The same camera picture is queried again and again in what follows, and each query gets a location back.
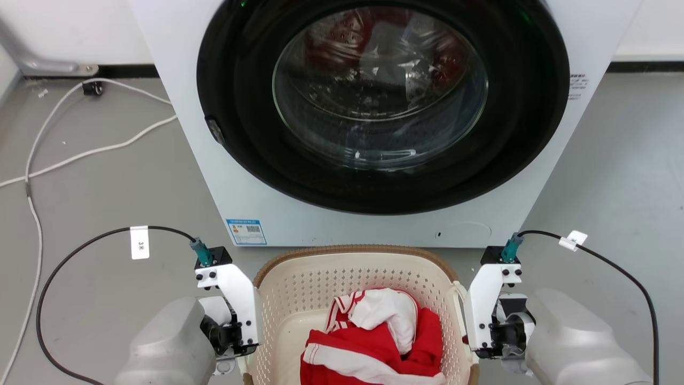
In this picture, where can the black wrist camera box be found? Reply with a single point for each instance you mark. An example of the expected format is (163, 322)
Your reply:
(219, 255)
(499, 253)

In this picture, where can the red white clothes in drum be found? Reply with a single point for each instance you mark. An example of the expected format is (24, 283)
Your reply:
(385, 59)

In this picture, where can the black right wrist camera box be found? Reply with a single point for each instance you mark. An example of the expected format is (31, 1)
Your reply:
(499, 253)

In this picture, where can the small printed warning label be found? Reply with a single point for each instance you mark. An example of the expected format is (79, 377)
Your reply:
(577, 85)

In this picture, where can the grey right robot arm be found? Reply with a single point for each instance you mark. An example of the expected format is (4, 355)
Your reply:
(577, 342)

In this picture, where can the white front-load washing machine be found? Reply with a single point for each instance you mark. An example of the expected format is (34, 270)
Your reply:
(224, 176)

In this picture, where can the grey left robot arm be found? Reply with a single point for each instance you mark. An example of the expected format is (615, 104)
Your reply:
(165, 342)

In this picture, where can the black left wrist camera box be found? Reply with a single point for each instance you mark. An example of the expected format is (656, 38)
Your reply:
(219, 255)

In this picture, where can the cream perforated laundry basket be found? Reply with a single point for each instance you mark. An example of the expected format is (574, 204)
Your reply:
(310, 283)

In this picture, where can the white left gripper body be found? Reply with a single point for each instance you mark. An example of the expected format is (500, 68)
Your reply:
(238, 299)

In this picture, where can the red and white garment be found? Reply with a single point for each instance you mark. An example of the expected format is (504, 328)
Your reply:
(368, 353)

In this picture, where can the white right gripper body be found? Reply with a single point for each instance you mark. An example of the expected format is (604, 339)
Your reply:
(481, 305)

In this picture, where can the grey metal pipe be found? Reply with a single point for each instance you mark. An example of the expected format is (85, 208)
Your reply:
(37, 63)

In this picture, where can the round filter cover panel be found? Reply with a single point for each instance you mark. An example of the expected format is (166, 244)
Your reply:
(465, 232)

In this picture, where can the round black washer door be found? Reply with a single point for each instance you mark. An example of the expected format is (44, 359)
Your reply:
(246, 160)

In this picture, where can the blue energy label sticker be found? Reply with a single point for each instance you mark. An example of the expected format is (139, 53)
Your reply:
(246, 232)

